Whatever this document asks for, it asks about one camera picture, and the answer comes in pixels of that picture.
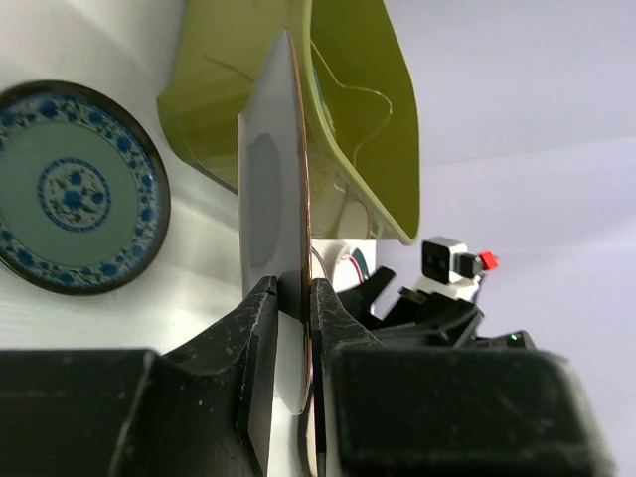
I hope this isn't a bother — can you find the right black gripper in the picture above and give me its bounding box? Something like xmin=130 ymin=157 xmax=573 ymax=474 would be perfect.
xmin=337 ymin=266 xmax=537 ymax=350

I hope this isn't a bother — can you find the grey deer snowflake plate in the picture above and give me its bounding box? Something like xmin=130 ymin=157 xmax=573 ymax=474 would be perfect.
xmin=238 ymin=30 xmax=311 ymax=414

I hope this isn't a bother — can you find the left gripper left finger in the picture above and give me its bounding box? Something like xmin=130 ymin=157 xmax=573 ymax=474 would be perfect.
xmin=1 ymin=277 xmax=278 ymax=476

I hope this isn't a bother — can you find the olive green plastic bin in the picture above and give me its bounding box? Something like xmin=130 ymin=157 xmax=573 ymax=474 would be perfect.
xmin=157 ymin=0 xmax=420 ymax=244

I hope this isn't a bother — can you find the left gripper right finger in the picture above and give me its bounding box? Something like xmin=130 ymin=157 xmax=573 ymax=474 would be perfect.
xmin=310 ymin=279 xmax=616 ymax=476

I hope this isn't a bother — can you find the white orange sunburst plate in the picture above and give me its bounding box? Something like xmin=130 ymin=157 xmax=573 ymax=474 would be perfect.
xmin=311 ymin=239 xmax=377 ymax=292

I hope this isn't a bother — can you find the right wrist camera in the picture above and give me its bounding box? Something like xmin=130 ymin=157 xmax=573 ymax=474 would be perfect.
xmin=415 ymin=237 xmax=499 ymax=303

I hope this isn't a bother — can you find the small blue patterned plate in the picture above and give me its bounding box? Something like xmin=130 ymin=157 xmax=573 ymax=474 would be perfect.
xmin=1 ymin=79 xmax=171 ymax=295

